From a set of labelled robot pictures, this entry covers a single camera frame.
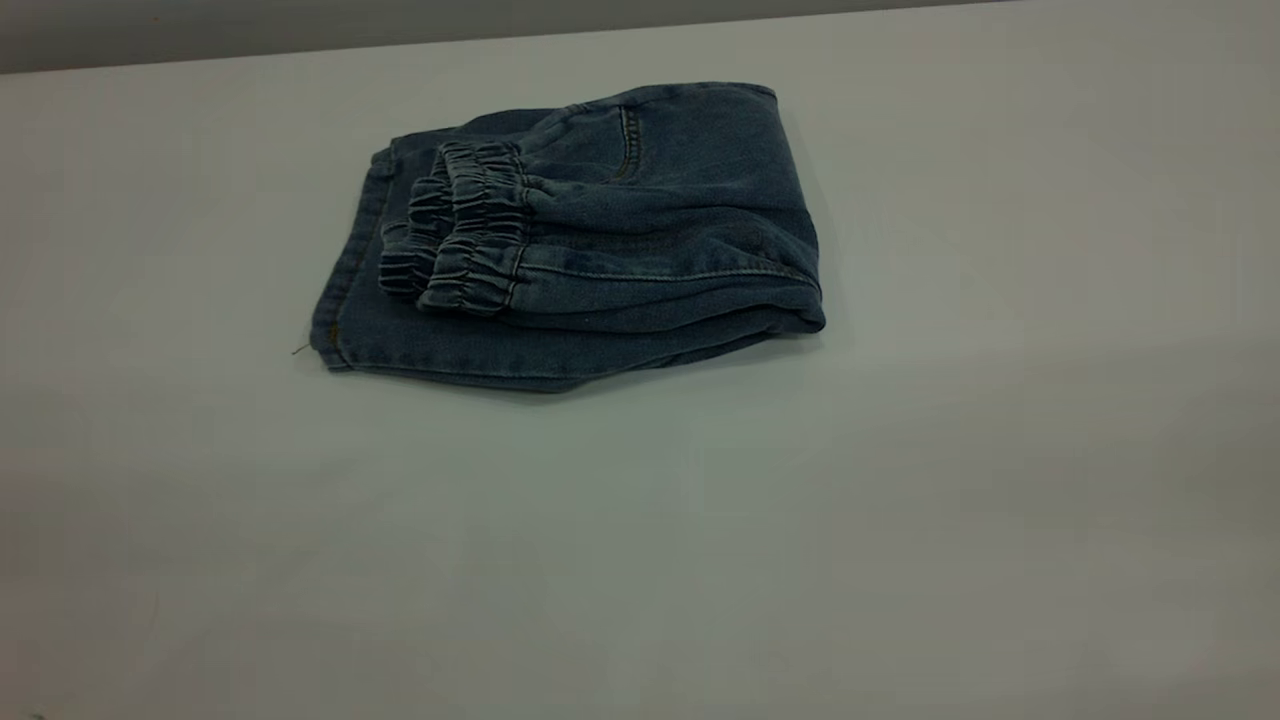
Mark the blue denim shorts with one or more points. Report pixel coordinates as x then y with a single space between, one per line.
650 230

